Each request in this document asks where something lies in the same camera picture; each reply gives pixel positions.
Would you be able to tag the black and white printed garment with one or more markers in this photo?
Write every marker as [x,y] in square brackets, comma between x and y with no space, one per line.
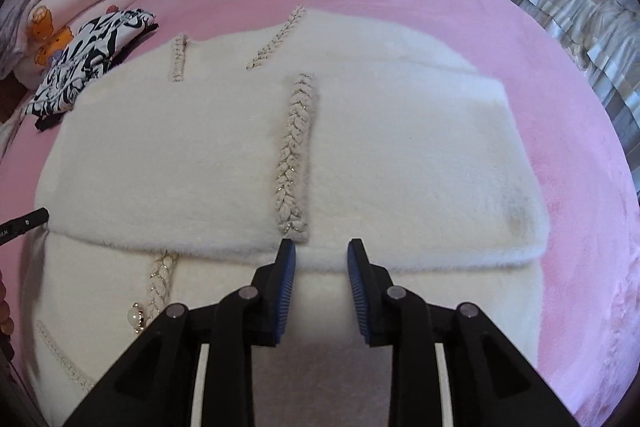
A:
[85,52]

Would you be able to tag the white fluffy cardigan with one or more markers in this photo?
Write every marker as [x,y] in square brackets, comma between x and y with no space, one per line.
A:
[400,157]

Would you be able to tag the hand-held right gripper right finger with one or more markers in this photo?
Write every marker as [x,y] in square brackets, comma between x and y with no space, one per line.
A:
[357,292]

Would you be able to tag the pink bear-print quilt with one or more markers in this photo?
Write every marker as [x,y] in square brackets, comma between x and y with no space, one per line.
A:
[50,22]

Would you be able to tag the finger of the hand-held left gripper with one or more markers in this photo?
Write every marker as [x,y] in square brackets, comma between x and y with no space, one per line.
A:
[25,222]

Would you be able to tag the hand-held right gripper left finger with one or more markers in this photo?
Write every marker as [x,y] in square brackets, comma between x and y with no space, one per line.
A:
[285,287]

